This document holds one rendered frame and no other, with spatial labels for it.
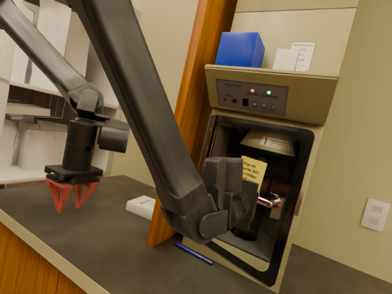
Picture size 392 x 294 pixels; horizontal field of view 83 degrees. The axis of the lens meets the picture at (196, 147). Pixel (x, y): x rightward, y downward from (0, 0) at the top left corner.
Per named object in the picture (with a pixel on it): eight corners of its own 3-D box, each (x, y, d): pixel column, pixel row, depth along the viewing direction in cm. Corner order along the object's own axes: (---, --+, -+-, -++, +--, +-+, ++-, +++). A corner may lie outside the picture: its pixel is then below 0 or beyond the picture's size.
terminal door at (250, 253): (186, 231, 74) (213, 114, 70) (273, 290, 54) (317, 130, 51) (184, 232, 73) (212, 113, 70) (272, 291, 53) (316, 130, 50)
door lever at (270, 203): (245, 195, 60) (248, 185, 60) (280, 209, 54) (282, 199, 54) (235, 196, 56) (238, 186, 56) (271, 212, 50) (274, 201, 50)
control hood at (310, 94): (212, 107, 71) (219, 76, 70) (325, 126, 57) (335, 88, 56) (195, 100, 61) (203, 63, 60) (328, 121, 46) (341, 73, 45)
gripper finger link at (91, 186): (95, 210, 53) (102, 173, 52) (66, 219, 46) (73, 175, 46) (77, 201, 56) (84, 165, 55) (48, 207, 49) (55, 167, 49)
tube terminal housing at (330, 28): (209, 223, 97) (252, 46, 91) (286, 256, 83) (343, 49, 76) (181, 243, 75) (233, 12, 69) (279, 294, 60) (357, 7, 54)
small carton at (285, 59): (272, 78, 59) (278, 56, 59) (292, 80, 58) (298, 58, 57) (271, 72, 55) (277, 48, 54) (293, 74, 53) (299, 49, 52)
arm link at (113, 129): (86, 109, 56) (83, 87, 49) (132, 119, 60) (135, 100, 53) (72, 151, 51) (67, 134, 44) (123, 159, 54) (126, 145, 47)
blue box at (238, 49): (226, 76, 68) (233, 47, 68) (258, 80, 64) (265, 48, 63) (214, 65, 59) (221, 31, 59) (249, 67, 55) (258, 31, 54)
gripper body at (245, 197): (260, 183, 47) (252, 188, 40) (249, 228, 48) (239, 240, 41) (231, 174, 50) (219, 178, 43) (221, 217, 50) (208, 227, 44)
